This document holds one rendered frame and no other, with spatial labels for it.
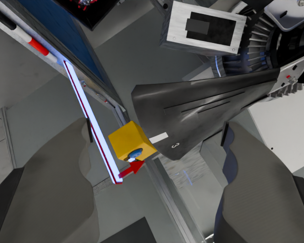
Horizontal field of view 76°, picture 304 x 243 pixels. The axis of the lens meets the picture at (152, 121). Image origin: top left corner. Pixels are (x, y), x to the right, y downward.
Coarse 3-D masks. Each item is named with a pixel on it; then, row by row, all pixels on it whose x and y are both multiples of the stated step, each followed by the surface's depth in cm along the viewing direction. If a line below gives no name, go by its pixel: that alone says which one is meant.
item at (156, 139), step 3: (165, 132) 34; (159, 135) 34; (162, 135) 34; (165, 135) 35; (150, 138) 34; (153, 138) 34; (156, 138) 35; (159, 138) 35; (162, 138) 35; (153, 141) 35; (156, 141) 35
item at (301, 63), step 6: (300, 60) 29; (288, 66) 29; (300, 66) 31; (282, 72) 31; (288, 72) 31; (294, 72) 33; (300, 72) 34; (282, 78) 33; (276, 84) 34; (288, 84) 36
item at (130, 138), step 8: (120, 128) 64; (128, 128) 63; (136, 128) 62; (112, 136) 64; (120, 136) 63; (128, 136) 62; (136, 136) 61; (144, 136) 66; (112, 144) 63; (120, 144) 62; (128, 144) 61; (136, 144) 60; (144, 144) 61; (120, 152) 61; (128, 152) 61; (144, 152) 68; (152, 152) 73
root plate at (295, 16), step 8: (280, 0) 31; (288, 0) 31; (296, 0) 30; (264, 8) 33; (272, 8) 32; (280, 8) 32; (288, 8) 32; (296, 8) 31; (272, 16) 33; (288, 16) 32; (296, 16) 32; (280, 24) 34; (288, 24) 33; (296, 24) 33
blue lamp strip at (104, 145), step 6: (72, 72) 47; (78, 84) 46; (78, 90) 44; (84, 96) 45; (84, 102) 43; (90, 108) 44; (90, 114) 42; (96, 126) 41; (96, 132) 39; (102, 138) 40; (102, 144) 38; (108, 150) 39; (108, 156) 37; (114, 162) 38; (114, 168) 37; (114, 174) 35; (120, 180) 36
